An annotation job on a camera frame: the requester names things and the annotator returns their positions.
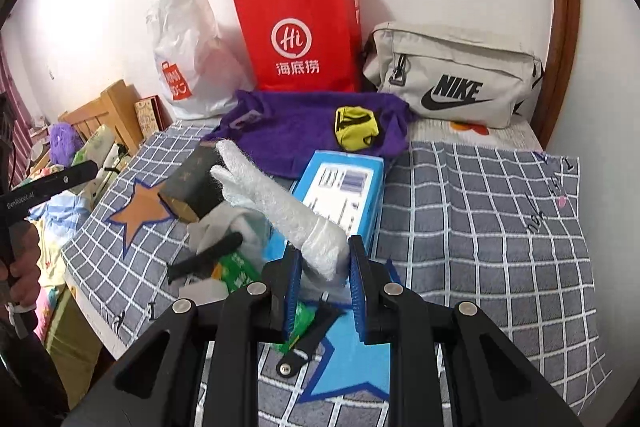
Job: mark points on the brown door frame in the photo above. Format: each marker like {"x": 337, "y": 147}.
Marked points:
{"x": 560, "y": 60}

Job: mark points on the patterned book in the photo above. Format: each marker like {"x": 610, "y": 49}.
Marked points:
{"x": 151, "y": 115}

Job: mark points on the yellow black pouch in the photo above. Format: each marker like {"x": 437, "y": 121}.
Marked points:
{"x": 355, "y": 128}

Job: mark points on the colourful bedding pile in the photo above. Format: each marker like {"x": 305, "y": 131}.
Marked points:
{"x": 58, "y": 219}

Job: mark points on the grey checked cloth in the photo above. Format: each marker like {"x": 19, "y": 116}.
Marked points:
{"x": 458, "y": 222}

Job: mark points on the blue tissue box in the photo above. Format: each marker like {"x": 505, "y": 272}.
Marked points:
{"x": 346, "y": 189}

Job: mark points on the purple towel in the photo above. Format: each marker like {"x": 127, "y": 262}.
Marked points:
{"x": 280, "y": 131}

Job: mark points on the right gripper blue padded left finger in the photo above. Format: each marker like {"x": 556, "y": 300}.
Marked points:
{"x": 282, "y": 278}

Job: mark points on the blue star patch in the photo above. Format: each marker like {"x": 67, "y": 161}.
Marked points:
{"x": 346, "y": 365}

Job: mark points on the white Miniso plastic bag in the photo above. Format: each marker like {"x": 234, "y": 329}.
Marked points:
{"x": 198, "y": 73}

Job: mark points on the green snack packet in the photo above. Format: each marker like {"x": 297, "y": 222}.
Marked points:
{"x": 235, "y": 272}

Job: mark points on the dark green tea tin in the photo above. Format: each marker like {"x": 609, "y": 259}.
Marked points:
{"x": 190, "y": 192}

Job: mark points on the grey Nike waist bag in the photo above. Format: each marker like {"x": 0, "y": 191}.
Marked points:
{"x": 452, "y": 73}

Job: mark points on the light green wipe packet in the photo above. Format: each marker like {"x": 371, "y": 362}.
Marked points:
{"x": 304, "y": 315}

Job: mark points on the red Haidilao paper bag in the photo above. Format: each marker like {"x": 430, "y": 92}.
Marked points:
{"x": 303, "y": 45}

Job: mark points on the brown star patch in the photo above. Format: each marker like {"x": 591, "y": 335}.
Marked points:
{"x": 144, "y": 207}

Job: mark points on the wooden headboard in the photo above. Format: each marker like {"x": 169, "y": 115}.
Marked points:
{"x": 114, "y": 107}

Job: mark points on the person's left hand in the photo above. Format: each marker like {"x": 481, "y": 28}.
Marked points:
{"x": 25, "y": 243}

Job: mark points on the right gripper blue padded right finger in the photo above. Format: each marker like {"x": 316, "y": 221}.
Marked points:
{"x": 374, "y": 322}

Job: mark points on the purple plush toy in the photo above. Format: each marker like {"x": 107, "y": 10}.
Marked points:
{"x": 65, "y": 142}

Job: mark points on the white cotton glove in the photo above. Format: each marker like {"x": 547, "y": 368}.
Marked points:
{"x": 322, "y": 243}

